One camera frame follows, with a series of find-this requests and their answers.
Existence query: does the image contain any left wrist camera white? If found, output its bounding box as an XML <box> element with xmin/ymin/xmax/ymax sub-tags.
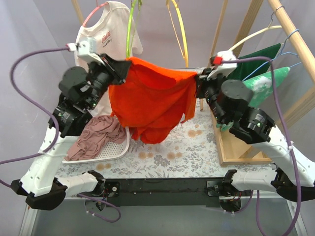
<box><xmin>66</xmin><ymin>37</ymin><xmax>104</xmax><ymax>64</ymax></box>

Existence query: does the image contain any blue wire hanger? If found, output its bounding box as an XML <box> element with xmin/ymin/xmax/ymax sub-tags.
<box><xmin>242</xmin><ymin>29</ymin><xmax>299</xmax><ymax>82</ymax></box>

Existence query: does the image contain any green hanger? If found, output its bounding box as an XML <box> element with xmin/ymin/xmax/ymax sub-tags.
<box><xmin>126</xmin><ymin>0</ymin><xmax>142</xmax><ymax>58</ymax></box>

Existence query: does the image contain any light green tie-dye garment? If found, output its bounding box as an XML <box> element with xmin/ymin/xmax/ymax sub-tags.
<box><xmin>216</xmin><ymin>66</ymin><xmax>291</xmax><ymax>131</ymax></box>

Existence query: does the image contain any white laundry basket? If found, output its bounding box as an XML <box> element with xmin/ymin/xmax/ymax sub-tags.
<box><xmin>62</xmin><ymin>127</ymin><xmax>130</xmax><ymax>164</ymax></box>

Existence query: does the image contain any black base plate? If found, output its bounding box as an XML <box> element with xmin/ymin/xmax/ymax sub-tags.
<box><xmin>76</xmin><ymin>177</ymin><xmax>247</xmax><ymax>209</ymax></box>

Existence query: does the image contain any pink hanger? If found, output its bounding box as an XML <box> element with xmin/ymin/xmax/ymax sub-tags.
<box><xmin>82</xmin><ymin>1</ymin><xmax>108</xmax><ymax>27</ymax></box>

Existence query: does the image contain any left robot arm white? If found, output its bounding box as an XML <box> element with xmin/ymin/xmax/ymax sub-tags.
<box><xmin>10</xmin><ymin>54</ymin><xmax>131</xmax><ymax>210</ymax></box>

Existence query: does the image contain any floral table cloth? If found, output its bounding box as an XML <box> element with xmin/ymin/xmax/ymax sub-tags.
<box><xmin>57</xmin><ymin>108</ymin><xmax>272</xmax><ymax>178</ymax></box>

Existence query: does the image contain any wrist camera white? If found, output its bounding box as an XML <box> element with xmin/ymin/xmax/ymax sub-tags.
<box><xmin>66</xmin><ymin>37</ymin><xmax>104</xmax><ymax>64</ymax></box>
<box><xmin>207</xmin><ymin>50</ymin><xmax>237</xmax><ymax>81</ymax></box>

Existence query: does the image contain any yellow hanger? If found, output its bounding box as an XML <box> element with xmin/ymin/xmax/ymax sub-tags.
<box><xmin>166</xmin><ymin>0</ymin><xmax>189</xmax><ymax>68</ymax></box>

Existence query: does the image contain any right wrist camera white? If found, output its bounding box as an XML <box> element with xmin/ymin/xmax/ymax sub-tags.
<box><xmin>207</xmin><ymin>50</ymin><xmax>237</xmax><ymax>81</ymax></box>

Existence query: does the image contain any wooden clothes rack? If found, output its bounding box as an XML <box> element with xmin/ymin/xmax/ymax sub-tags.
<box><xmin>71</xmin><ymin>0</ymin><xmax>315</xmax><ymax>168</ymax></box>

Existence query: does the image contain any pink garment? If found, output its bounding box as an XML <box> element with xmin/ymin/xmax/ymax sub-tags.
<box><xmin>64</xmin><ymin>115</ymin><xmax>126</xmax><ymax>161</ymax></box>

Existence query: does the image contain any white Coca-Cola t shirt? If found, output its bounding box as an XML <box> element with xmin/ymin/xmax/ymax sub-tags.
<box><xmin>74</xmin><ymin>1</ymin><xmax>143</xmax><ymax>117</ymax></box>

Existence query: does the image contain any dark green garment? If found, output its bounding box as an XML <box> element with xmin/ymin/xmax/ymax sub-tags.
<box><xmin>228</xmin><ymin>43</ymin><xmax>282</xmax><ymax>82</ymax></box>

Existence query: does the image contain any cream hanger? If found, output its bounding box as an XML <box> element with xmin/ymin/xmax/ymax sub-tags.
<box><xmin>228</xmin><ymin>12</ymin><xmax>282</xmax><ymax>51</ymax></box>

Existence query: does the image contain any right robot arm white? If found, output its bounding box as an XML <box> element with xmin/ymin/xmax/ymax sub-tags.
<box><xmin>195</xmin><ymin>69</ymin><xmax>315</xmax><ymax>202</ymax></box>

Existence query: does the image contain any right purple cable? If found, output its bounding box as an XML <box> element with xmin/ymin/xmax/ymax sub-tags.
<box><xmin>221</xmin><ymin>56</ymin><xmax>302</xmax><ymax>236</ymax></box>

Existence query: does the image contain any orange t shirt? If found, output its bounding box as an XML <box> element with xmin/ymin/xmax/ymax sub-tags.
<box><xmin>109</xmin><ymin>57</ymin><xmax>197</xmax><ymax>144</ymax></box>

